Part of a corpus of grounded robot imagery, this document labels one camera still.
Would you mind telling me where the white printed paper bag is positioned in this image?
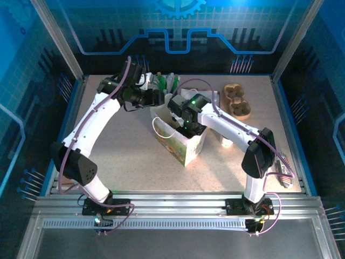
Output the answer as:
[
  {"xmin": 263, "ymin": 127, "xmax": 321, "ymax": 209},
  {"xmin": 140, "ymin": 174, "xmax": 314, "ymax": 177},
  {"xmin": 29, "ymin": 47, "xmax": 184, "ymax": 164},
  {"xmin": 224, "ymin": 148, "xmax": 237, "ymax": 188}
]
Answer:
[{"xmin": 149, "ymin": 87, "xmax": 208, "ymax": 167}]

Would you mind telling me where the white paper napkin stack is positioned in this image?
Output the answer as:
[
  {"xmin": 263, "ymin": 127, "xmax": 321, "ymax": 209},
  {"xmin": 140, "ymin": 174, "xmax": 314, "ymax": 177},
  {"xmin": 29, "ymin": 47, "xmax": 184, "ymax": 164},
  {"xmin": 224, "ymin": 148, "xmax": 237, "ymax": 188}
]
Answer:
[{"xmin": 181, "ymin": 88, "xmax": 220, "ymax": 108}]

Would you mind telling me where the brown pulp cup carrier stack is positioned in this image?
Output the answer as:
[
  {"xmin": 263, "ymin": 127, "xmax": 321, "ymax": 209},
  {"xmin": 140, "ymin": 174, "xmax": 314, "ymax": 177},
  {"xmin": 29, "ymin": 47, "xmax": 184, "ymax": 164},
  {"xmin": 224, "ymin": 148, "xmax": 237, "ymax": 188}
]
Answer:
[{"xmin": 220, "ymin": 83, "xmax": 252, "ymax": 121}]

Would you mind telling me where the striped snack packet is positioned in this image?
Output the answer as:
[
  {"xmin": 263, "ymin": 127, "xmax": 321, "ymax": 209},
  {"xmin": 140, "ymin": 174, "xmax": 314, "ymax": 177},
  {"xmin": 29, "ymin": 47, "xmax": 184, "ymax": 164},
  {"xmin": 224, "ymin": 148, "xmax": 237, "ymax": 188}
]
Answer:
[{"xmin": 274, "ymin": 152, "xmax": 295, "ymax": 188}]

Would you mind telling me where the small controller board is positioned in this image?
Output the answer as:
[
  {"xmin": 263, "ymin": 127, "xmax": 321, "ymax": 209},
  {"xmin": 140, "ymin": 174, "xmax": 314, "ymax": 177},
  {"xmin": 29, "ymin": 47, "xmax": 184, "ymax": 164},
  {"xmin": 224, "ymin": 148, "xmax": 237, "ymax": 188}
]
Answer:
[
  {"xmin": 245, "ymin": 218, "xmax": 267, "ymax": 237},
  {"xmin": 93, "ymin": 215, "xmax": 114, "ymax": 236}
]

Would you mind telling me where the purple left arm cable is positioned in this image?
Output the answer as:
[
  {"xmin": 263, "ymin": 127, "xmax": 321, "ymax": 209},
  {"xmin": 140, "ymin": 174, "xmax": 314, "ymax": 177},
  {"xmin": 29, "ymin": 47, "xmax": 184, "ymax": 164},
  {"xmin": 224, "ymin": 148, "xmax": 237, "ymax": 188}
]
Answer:
[{"xmin": 58, "ymin": 55, "xmax": 135, "ymax": 235}]

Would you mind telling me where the aluminium frame post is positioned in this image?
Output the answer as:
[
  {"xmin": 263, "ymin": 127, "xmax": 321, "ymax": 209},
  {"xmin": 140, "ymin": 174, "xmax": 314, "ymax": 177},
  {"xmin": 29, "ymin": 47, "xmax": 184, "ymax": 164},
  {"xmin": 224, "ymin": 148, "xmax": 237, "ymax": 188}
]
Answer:
[
  {"xmin": 30, "ymin": 0, "xmax": 86, "ymax": 81},
  {"xmin": 270, "ymin": 0, "xmax": 326, "ymax": 83}
]

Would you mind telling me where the aluminium rail beam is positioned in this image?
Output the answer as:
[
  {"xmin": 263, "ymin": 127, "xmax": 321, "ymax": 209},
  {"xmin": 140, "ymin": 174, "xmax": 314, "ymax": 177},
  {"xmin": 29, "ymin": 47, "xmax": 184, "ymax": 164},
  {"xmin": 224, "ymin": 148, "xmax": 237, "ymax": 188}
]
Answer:
[{"xmin": 36, "ymin": 190, "xmax": 324, "ymax": 220}]

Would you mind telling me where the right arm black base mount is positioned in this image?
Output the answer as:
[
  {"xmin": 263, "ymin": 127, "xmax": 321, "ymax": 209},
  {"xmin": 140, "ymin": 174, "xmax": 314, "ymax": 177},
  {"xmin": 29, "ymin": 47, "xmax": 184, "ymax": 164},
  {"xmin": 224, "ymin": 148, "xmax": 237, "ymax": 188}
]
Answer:
[{"xmin": 225, "ymin": 198, "xmax": 275, "ymax": 216}]

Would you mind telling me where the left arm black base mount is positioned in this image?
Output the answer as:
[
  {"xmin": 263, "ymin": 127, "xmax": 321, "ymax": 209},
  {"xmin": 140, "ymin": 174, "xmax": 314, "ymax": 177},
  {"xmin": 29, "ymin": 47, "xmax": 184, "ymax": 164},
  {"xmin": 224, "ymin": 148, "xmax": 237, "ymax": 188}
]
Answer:
[{"xmin": 82, "ymin": 198, "xmax": 132, "ymax": 216}]

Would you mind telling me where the slotted cable duct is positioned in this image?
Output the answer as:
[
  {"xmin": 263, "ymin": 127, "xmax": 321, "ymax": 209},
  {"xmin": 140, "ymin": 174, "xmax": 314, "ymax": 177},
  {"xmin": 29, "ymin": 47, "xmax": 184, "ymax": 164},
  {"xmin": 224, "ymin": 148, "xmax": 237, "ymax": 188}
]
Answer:
[{"xmin": 43, "ymin": 218, "xmax": 250, "ymax": 230}]

